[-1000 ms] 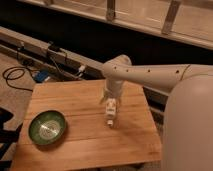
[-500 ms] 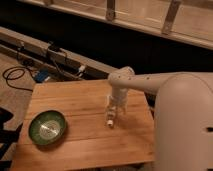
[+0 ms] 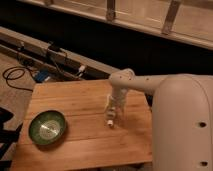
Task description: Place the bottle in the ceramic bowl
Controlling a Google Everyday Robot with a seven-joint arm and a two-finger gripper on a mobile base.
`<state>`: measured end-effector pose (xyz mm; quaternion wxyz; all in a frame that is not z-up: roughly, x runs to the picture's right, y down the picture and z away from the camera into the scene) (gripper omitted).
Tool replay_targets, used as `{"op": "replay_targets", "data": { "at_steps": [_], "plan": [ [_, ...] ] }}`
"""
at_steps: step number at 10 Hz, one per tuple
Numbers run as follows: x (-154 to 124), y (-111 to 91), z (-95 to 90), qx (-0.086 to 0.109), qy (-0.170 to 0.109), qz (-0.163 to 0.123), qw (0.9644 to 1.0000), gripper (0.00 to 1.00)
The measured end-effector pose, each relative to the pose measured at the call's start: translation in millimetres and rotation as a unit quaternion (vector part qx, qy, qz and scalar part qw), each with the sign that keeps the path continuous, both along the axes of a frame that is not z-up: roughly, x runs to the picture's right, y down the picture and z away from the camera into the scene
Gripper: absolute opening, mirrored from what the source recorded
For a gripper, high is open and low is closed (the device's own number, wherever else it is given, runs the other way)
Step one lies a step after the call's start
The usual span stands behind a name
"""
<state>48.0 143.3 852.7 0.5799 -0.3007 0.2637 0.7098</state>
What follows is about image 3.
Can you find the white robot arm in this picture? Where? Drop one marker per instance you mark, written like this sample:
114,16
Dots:
182,117

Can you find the green ceramic bowl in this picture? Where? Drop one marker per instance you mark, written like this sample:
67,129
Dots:
47,127

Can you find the black clamp on rail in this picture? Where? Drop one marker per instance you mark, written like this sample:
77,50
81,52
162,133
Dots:
55,48

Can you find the wooden table board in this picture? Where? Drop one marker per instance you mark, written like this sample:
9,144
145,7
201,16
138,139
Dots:
88,141

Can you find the white plastic bottle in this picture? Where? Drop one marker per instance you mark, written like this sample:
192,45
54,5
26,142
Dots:
110,111

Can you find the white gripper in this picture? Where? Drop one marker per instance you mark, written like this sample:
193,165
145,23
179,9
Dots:
118,98

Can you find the blue device on floor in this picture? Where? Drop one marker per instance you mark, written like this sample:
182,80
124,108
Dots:
41,76

